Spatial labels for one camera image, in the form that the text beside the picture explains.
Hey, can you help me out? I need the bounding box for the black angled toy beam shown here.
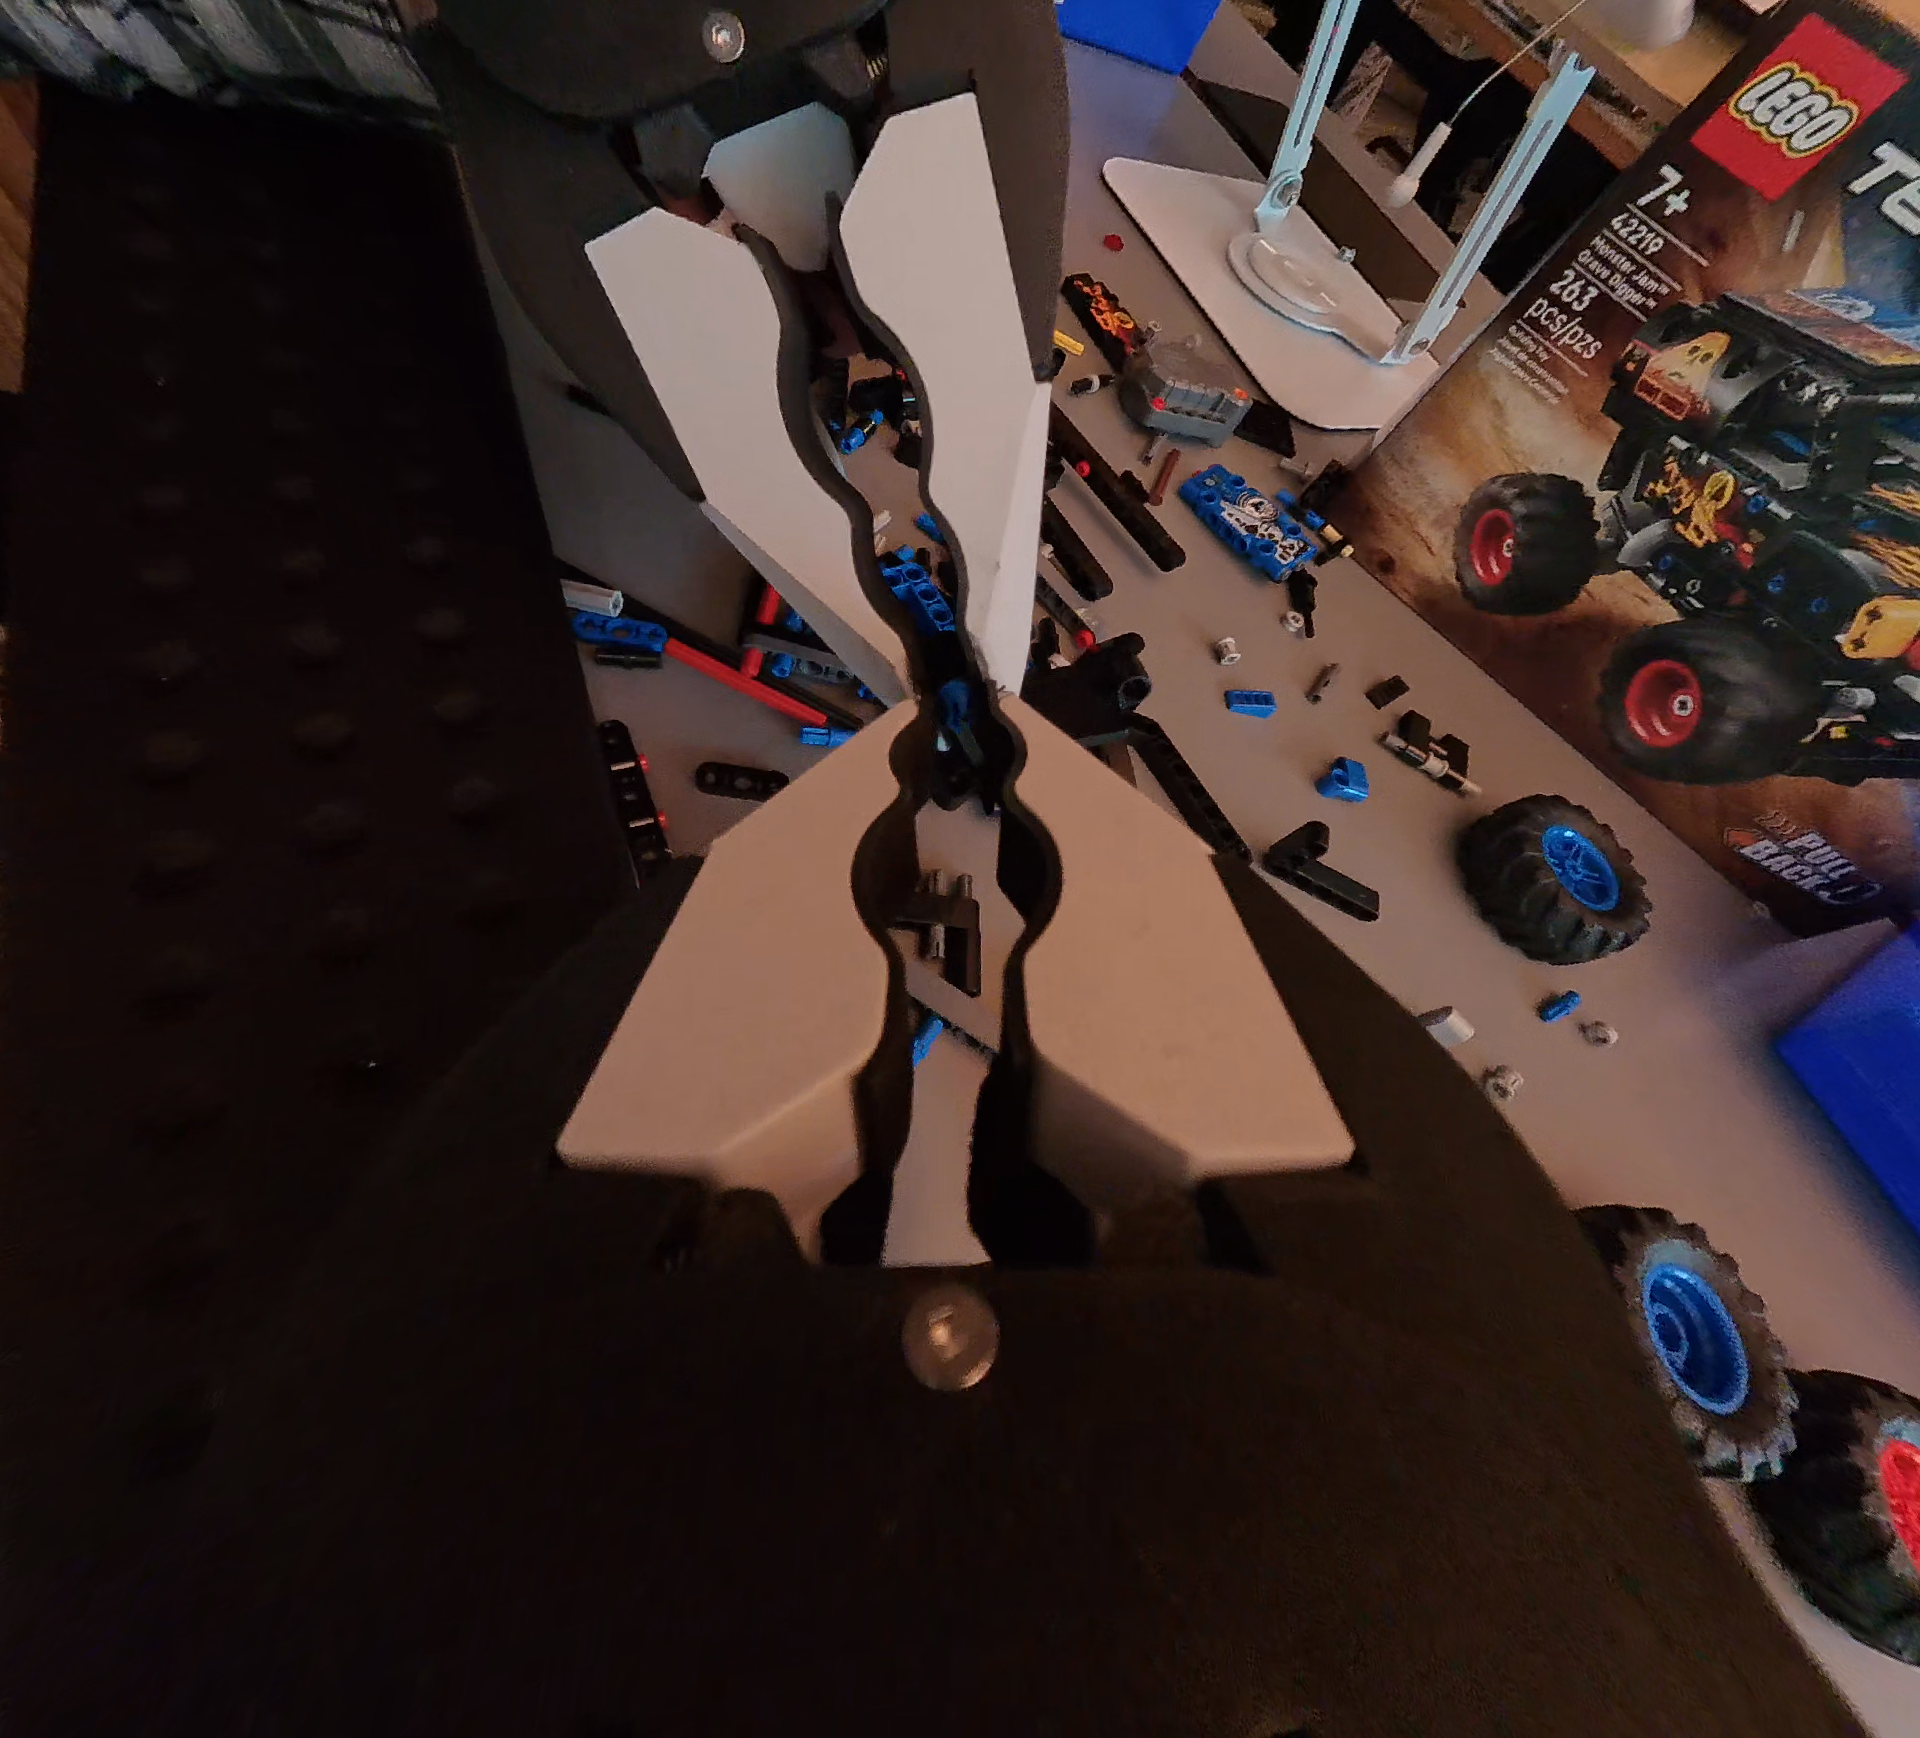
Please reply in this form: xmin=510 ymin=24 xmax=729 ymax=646
xmin=1264 ymin=817 xmax=1386 ymax=921

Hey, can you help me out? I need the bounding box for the black toy connector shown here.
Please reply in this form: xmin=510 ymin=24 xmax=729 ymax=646
xmin=1380 ymin=712 xmax=1477 ymax=796

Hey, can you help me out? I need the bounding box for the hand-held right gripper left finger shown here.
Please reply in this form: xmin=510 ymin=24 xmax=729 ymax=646
xmin=556 ymin=701 xmax=930 ymax=1235

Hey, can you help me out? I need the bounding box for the blue printed toy panel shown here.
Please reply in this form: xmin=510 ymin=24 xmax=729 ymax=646
xmin=1178 ymin=467 xmax=1342 ymax=574

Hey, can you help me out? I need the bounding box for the white document stand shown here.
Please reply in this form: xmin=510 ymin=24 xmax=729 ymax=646
xmin=1104 ymin=0 xmax=1698 ymax=440

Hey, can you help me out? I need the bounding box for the black tire red rim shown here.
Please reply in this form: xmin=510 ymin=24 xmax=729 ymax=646
xmin=1750 ymin=1373 xmax=1920 ymax=1668

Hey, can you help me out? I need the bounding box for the orange flame toy panel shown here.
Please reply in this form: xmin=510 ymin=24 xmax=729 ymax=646
xmin=1058 ymin=274 xmax=1149 ymax=365

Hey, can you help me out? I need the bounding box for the pile of toy building pieces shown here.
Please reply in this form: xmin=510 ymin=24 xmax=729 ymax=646
xmin=556 ymin=268 xmax=1251 ymax=860

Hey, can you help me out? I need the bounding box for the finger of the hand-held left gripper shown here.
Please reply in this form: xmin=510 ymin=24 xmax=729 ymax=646
xmin=590 ymin=203 xmax=919 ymax=705
xmin=834 ymin=95 xmax=1058 ymax=696

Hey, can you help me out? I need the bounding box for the plain blue plastic bin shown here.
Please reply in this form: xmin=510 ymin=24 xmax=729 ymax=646
xmin=1772 ymin=928 xmax=1920 ymax=1235

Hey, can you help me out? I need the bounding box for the black beam with red pins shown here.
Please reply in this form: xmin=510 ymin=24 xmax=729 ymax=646
xmin=596 ymin=719 xmax=671 ymax=870

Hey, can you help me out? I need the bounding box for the grey desk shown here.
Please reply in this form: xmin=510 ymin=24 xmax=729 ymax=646
xmin=556 ymin=42 xmax=1920 ymax=1738

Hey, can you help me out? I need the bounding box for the toy truck set box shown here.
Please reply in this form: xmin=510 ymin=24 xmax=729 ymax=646
xmin=1336 ymin=0 xmax=1920 ymax=935

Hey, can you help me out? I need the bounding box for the grey toy motor block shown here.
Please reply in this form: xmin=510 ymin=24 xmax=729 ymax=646
xmin=1126 ymin=332 xmax=1259 ymax=450

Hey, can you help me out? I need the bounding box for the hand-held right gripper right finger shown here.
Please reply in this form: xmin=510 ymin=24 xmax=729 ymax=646
xmin=984 ymin=696 xmax=1353 ymax=1250

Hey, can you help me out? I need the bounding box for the black tire blue rim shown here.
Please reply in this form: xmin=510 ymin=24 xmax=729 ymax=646
xmin=1458 ymin=792 xmax=1655 ymax=965
xmin=1581 ymin=1203 xmax=1797 ymax=1479

